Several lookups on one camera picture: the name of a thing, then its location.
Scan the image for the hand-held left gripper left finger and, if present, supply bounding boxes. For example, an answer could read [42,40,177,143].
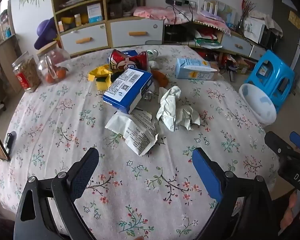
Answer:
[14,147,100,240]

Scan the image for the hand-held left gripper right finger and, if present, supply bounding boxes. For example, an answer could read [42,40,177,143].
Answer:
[192,147,278,240]

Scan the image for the white blue trash bin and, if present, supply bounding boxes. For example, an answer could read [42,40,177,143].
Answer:
[239,83,277,128]

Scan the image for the yellow snack wrapper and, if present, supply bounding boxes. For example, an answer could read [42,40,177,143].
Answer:
[88,64,113,82]

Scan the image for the person's right hand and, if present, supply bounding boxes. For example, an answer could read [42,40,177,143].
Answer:
[280,190,300,235]

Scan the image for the white printed wrapper bag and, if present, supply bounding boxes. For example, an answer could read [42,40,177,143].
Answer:
[105,111,159,157]

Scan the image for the blue plastic stool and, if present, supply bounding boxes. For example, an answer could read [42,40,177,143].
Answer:
[244,50,295,114]

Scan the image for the small black device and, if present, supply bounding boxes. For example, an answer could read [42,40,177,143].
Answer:
[4,131,17,155]

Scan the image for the crumpled white paper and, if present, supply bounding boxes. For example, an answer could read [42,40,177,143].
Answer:
[156,86,201,132]

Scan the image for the blue cardboard box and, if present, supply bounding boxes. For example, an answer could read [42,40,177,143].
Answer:
[102,69,153,115]

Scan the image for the low wooden cabinet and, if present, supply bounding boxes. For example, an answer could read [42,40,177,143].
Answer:
[164,21,268,60]

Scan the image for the orange wrapper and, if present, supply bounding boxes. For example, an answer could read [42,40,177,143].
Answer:
[151,70,169,87]

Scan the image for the light blue milk carton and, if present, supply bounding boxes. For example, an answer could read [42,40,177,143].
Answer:
[175,57,220,80]

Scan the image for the glass jar with wooden lid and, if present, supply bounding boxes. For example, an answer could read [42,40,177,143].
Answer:
[37,41,71,84]

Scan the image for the white cardboard box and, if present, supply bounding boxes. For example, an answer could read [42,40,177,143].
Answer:
[244,17,265,43]

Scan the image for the crushed red can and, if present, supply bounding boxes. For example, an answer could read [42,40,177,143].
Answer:
[108,49,150,72]

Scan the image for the yellow paper note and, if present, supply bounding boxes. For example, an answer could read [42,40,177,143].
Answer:
[288,11,300,29]

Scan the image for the red green plastic bags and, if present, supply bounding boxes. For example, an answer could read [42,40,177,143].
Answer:
[194,27,224,49]

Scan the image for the torn blue white packet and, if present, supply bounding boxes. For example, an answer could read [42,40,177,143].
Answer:
[115,50,140,57]

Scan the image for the dried twigs in vase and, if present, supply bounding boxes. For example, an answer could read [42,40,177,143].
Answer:
[237,0,255,30]

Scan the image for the purple hat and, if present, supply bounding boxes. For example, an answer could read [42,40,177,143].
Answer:
[34,17,59,50]

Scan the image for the white rack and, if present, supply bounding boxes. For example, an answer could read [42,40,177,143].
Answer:
[197,1,219,15]

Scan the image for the blue white box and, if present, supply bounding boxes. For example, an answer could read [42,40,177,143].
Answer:
[87,4,103,23]

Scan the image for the wooden shelf cabinet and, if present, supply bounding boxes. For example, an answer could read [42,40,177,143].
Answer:
[51,0,164,55]

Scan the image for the dark brown box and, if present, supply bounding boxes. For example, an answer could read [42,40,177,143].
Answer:
[109,1,123,18]

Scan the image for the pink cloth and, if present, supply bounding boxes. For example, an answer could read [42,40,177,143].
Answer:
[133,6,232,34]

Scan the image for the white power strip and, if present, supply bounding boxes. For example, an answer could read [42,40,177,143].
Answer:
[170,0,197,8]

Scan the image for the white drawer with orange handle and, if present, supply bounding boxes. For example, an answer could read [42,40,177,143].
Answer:
[60,24,108,53]
[110,20,164,48]

